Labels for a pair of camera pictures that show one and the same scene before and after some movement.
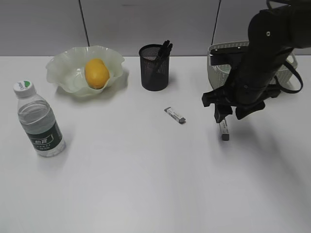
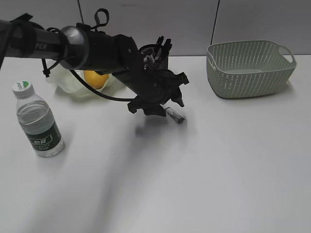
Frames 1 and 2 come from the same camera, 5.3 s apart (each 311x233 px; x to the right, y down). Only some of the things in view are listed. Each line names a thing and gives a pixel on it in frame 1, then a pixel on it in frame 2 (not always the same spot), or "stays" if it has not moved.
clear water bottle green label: x=39 y=120 stays
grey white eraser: x=180 y=119 stays
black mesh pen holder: x=154 y=73 stays
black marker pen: x=165 y=44 to x=159 y=44
